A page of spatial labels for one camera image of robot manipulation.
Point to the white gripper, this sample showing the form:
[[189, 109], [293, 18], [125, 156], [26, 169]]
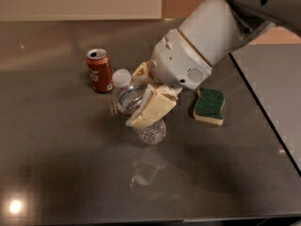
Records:
[[179, 61]]

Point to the clear plastic water bottle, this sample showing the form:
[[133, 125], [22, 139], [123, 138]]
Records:
[[128, 96]]

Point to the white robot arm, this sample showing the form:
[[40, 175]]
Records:
[[218, 27]]

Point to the red coca-cola can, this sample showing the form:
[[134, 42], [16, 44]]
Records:
[[100, 70]]

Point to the green and yellow sponge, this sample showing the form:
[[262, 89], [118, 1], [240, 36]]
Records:
[[208, 107]]

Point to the adjacent grey table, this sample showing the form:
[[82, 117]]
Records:
[[273, 71]]

